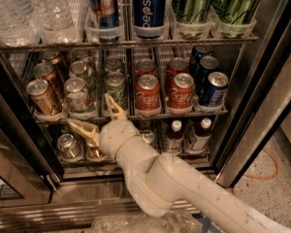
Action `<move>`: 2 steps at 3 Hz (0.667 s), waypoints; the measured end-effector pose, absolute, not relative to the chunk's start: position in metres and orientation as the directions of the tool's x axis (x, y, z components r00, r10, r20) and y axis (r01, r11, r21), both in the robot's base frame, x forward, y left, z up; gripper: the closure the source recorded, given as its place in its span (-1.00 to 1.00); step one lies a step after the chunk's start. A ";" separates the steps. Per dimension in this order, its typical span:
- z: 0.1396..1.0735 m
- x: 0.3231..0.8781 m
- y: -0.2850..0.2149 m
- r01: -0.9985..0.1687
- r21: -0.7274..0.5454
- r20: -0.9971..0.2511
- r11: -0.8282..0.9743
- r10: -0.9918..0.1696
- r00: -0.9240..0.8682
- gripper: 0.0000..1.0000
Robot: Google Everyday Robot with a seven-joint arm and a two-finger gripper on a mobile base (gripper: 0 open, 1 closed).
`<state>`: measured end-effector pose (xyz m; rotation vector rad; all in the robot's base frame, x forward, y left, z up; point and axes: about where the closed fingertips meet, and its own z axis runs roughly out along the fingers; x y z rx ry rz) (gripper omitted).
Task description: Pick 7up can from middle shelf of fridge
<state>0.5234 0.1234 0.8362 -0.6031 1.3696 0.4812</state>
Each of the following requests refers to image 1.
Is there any red coca-cola can back right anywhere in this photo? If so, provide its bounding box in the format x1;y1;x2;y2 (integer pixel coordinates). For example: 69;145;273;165
166;57;188;84

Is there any clear plastic container bottom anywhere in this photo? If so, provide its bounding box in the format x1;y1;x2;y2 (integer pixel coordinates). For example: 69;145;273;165
91;211;202;233

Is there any blue pepsi can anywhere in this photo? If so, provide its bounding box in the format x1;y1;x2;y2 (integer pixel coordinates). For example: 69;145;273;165
194;55;218;94
199;72;229;107
188;46;212;76

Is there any green tall can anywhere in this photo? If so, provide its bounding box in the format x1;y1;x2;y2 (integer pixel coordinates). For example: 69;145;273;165
212;0;261;39
172;0;211;38

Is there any bottom shelf white can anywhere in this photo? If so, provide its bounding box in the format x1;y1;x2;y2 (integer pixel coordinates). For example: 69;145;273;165
57;133;81;159

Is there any water bottle right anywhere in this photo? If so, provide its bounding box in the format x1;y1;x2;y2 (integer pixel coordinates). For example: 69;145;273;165
31;0;77;44

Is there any gold can middle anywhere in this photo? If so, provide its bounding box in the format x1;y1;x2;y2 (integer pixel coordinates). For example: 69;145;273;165
32;62;66;102

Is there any red bull can top shelf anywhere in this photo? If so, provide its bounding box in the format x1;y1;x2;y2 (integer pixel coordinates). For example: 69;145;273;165
87;0;119;43

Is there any bottom shelf green can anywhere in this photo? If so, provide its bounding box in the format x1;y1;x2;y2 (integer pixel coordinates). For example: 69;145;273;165
141;130;155;146

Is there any bottom shelf gold can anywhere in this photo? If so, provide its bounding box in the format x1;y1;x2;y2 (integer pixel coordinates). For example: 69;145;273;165
85;142;105;161

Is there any red coca-cola can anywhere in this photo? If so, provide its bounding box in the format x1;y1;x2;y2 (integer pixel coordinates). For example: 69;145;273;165
168;73;195;109
135;58;157;78
136;75;160;112
166;57;188;84

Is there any fridge door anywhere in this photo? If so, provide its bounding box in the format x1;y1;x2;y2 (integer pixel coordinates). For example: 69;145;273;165
212;0;291;187

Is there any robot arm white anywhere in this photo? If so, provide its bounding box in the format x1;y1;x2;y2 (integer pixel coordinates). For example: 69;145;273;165
67;94;291;233

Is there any white green 7up can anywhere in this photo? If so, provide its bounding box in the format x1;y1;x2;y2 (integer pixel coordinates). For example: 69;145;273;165
72;50;94;65
69;60;92;84
64;78;95;114

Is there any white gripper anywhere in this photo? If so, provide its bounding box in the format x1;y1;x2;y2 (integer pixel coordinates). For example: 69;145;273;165
67;93;140;160

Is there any water bottle left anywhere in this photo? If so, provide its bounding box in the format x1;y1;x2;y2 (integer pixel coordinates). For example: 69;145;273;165
0;0;39;47

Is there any blue pepsi can back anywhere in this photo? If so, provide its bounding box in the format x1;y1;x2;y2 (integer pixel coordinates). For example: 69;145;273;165
188;46;212;76

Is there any blue pepsi can middle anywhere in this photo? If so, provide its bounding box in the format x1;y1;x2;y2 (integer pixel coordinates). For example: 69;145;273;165
194;55;218;94

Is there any brown bottle white cap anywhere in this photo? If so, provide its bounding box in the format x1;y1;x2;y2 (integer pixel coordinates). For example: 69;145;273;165
163;120;183;154
186;117;211;154

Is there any brown bottle left white cap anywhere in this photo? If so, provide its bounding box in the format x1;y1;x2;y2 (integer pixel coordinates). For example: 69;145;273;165
163;120;183;154

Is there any tall pepsi can top shelf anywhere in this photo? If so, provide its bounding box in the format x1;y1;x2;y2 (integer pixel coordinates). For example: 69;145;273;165
133;0;166;39

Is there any green tall can right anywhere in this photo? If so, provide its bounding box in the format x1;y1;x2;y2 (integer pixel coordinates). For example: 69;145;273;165
212;0;261;39

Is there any red coca-cola can front left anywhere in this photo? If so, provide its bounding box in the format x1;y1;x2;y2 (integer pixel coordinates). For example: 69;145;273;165
136;75;160;112

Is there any green tall can left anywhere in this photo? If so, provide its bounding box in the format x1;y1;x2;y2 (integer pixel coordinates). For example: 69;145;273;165
172;0;211;38

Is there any water bottle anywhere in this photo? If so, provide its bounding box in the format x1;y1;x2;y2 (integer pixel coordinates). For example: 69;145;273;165
31;0;77;44
0;0;39;47

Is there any gold can back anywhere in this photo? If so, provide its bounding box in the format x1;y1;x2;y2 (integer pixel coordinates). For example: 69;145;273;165
40;51;66;75

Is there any blue pepsi can front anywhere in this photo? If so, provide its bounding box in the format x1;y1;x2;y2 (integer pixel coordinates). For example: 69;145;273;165
199;72;229;107

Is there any red coca-cola can back left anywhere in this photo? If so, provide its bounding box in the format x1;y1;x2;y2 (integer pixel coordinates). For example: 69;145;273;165
135;58;157;78

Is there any stainless fridge cabinet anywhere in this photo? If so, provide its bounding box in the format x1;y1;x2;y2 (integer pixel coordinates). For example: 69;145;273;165
0;0;291;233

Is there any orange cable on floor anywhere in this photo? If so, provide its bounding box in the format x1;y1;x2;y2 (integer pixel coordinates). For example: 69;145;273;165
231;148;279;196

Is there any brown bottle right white cap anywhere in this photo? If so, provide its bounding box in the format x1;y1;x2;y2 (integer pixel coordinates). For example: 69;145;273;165
186;117;211;154

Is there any white green 7up can back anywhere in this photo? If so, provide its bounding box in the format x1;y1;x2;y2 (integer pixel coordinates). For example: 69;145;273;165
72;50;94;65

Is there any gold can front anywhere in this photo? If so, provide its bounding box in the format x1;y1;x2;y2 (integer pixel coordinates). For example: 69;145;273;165
26;80;62;117

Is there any white green 7up can middle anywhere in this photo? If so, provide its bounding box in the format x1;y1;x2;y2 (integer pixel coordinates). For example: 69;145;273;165
69;60;92;84

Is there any red coca-cola can front right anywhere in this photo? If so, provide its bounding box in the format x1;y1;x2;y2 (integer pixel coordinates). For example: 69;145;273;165
168;73;195;109

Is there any white green 7up can front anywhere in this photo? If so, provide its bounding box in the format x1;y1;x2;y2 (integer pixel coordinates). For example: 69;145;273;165
64;78;95;114

